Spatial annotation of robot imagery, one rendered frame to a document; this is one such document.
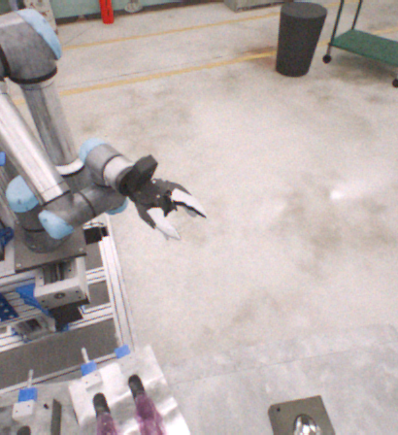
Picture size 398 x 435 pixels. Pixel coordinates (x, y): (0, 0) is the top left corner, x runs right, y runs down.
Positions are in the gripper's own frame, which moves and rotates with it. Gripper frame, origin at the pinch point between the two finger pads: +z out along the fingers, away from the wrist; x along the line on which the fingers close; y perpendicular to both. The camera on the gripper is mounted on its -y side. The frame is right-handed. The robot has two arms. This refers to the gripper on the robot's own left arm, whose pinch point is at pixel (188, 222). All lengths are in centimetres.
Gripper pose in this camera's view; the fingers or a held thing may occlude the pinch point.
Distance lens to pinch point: 69.5
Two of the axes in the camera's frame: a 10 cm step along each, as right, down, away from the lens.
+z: 7.0, 5.4, -4.7
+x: -7.1, 6.1, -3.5
